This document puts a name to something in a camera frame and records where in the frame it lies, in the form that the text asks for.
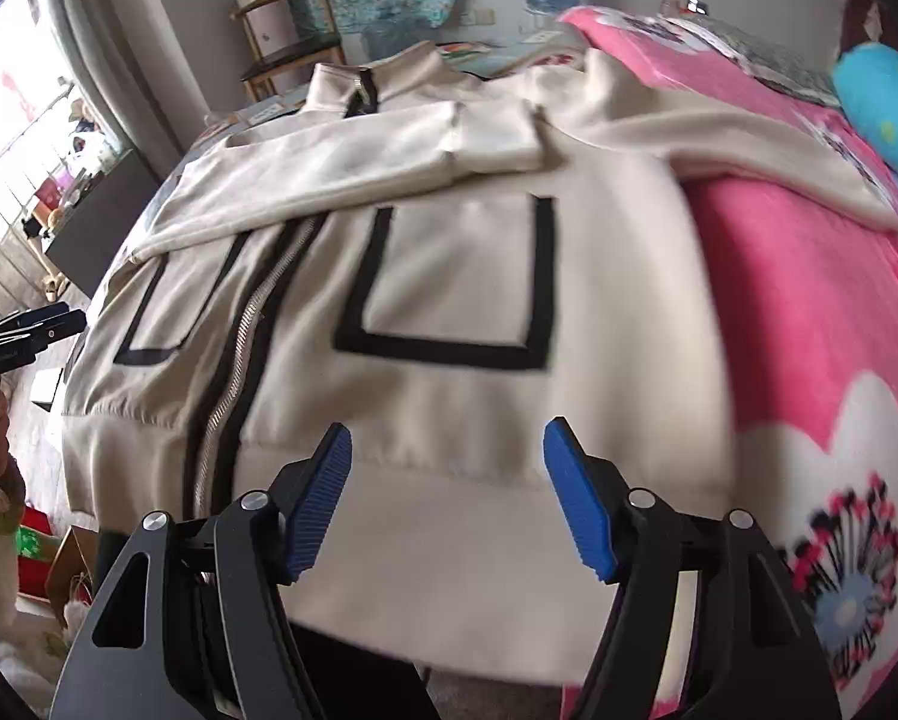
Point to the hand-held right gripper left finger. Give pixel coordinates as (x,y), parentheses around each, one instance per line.
(318,510)

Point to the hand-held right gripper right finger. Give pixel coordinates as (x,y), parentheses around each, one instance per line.
(580,510)

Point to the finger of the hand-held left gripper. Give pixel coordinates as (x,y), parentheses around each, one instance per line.
(32,313)
(59,326)

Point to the cream zip jacket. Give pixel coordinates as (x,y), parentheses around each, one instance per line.
(434,405)

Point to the dark grey cabinet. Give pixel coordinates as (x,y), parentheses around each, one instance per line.
(96,225)

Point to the red paper bag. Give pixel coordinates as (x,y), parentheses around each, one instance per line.
(36,517)

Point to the open cardboard box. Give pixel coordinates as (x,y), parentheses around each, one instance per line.
(70,562)

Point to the grey curtain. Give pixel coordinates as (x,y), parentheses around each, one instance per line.
(104,52)

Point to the pink floral blanket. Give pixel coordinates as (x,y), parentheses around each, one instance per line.
(794,300)

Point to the fluffy white green garment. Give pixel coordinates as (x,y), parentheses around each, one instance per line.
(21,667)

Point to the wooden chair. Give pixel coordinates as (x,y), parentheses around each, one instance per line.
(291,60)

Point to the pale pink box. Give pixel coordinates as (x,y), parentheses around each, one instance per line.
(265,22)

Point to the empty clear water jug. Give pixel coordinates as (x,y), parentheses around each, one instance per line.
(389,37)

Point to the silver sequin cushion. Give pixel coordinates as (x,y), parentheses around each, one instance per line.
(779,64)

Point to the blue dotted pillow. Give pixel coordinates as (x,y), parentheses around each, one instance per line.
(884,105)

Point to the beige rag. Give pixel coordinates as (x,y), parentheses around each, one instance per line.
(873,20)

